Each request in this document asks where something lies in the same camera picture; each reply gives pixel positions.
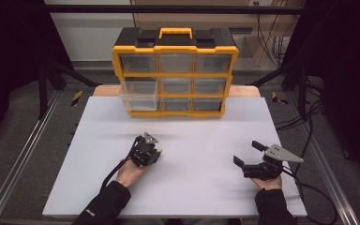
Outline black horizontal frame bar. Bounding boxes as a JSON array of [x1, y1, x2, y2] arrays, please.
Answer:
[[43, 4, 308, 15]]

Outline black yellow striped tape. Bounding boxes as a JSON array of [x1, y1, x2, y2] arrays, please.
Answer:
[[271, 91, 289, 106], [70, 90, 83, 107]]

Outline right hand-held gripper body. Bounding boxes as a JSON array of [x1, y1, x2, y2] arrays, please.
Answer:
[[243, 143, 305, 181]]

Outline hanging black cables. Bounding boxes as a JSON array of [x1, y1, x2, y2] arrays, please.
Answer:
[[256, 13, 292, 67]]

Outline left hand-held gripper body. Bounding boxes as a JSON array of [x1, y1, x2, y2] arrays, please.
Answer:
[[130, 131, 163, 168]]

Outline black floor cables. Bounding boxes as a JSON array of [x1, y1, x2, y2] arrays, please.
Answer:
[[275, 78, 326, 176]]

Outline aluminium rail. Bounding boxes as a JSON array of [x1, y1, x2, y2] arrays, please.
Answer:
[[282, 93, 360, 225], [0, 90, 62, 225]]

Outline hand-held gripper cable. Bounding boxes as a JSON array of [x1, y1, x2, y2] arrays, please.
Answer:
[[100, 137, 142, 191], [282, 167, 338, 225]]

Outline black metal stand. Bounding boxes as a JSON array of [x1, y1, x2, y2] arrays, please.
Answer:
[[249, 59, 308, 120], [37, 57, 101, 120]]

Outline grid of clear plastic bins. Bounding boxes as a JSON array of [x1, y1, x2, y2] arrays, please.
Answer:
[[119, 52, 233, 113]]

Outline left hand-held gripper cable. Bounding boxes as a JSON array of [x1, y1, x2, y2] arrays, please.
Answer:
[[100, 137, 142, 191]]

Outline yellow black organizer cabinet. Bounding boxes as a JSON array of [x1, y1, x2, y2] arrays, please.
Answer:
[[111, 26, 239, 119]]

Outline white table board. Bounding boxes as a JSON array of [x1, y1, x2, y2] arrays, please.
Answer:
[[41, 96, 308, 218]]

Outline person's right hand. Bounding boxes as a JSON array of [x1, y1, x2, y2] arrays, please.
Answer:
[[250, 157, 283, 191]]

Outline person's left hand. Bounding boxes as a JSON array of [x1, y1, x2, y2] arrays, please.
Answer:
[[115, 158, 148, 188]]

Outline right hand-held gripper cable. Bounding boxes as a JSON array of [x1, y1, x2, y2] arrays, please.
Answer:
[[282, 167, 338, 225]]

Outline clear organizer drawer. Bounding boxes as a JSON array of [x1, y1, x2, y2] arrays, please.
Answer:
[[118, 82, 159, 112]]

